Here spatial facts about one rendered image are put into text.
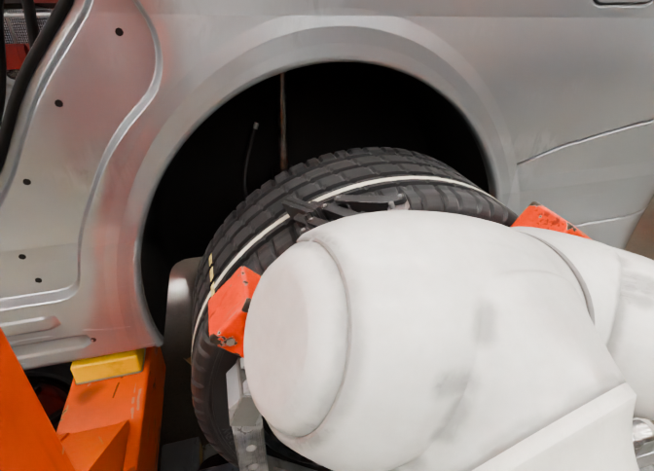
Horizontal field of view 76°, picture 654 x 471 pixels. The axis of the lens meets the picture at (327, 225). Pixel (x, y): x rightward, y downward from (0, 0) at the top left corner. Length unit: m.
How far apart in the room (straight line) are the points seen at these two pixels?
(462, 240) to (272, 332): 0.08
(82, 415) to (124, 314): 0.22
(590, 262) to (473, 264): 0.13
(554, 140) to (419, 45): 0.40
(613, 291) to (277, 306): 0.19
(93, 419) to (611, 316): 0.92
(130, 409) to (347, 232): 0.88
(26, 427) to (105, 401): 0.51
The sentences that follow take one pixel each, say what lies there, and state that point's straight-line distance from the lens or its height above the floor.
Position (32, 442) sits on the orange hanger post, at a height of 1.03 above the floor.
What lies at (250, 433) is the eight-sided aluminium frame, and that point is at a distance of 0.63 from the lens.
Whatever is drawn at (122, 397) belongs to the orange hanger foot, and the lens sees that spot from 1.03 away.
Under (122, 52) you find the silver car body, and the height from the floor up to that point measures 1.34.
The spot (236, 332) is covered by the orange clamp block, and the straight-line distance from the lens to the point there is 0.49.
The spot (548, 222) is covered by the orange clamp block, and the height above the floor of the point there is 1.15.
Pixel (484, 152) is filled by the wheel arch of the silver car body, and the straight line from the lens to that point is 0.95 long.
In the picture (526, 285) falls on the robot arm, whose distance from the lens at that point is 0.18.
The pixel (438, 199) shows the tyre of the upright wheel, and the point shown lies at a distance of 0.59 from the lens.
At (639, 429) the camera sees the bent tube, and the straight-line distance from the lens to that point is 0.60.
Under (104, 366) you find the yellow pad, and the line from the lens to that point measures 1.06.
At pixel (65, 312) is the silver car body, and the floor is 0.88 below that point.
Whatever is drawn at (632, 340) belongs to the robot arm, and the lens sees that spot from 0.29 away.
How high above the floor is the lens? 1.43
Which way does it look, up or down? 30 degrees down
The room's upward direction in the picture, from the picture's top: straight up
